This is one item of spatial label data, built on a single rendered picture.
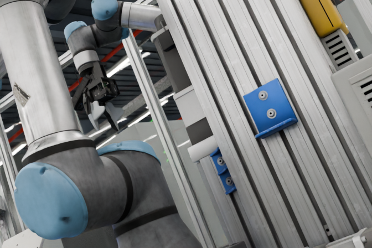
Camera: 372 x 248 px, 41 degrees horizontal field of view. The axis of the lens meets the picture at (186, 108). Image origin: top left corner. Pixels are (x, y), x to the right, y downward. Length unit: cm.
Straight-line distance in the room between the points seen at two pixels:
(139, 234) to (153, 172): 11
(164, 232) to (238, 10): 43
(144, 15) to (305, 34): 64
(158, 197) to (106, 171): 11
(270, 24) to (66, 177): 46
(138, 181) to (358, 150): 37
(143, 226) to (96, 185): 12
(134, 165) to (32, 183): 17
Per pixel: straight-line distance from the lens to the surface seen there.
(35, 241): 191
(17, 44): 84
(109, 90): 150
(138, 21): 144
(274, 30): 93
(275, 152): 90
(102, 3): 144
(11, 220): 231
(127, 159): 84
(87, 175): 75
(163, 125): 192
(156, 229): 83
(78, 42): 156
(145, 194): 83
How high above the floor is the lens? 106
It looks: 15 degrees up
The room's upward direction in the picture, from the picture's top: 23 degrees counter-clockwise
